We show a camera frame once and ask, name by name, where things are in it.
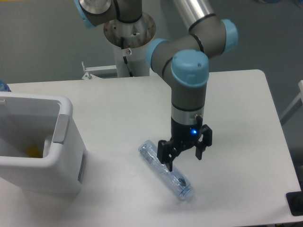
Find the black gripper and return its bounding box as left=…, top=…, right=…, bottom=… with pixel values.
left=157, top=116, right=213, bottom=172

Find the clear plastic bottle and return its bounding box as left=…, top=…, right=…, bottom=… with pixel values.
left=138, top=140, right=194, bottom=201

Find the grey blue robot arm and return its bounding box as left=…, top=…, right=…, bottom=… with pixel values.
left=75, top=0, right=238, bottom=171

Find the white trash can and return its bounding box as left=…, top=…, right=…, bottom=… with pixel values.
left=0, top=92, right=87, bottom=193

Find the yellow trash in can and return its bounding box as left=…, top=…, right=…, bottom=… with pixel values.
left=26, top=146, right=43, bottom=158

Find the black clamp at table edge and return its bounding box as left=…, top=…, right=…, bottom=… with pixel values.
left=286, top=191, right=303, bottom=217

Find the blue object at left edge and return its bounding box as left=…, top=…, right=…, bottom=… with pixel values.
left=0, top=80, right=11, bottom=92

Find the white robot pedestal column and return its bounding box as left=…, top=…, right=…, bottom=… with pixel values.
left=104, top=12, right=156, bottom=78

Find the white frame at right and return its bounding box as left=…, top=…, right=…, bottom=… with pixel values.
left=280, top=80, right=303, bottom=125

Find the white pedestal base bracket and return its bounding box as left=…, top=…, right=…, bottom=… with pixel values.
left=81, top=61, right=117, bottom=79

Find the black cable on pedestal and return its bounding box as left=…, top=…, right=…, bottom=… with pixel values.
left=120, top=36, right=134, bottom=78

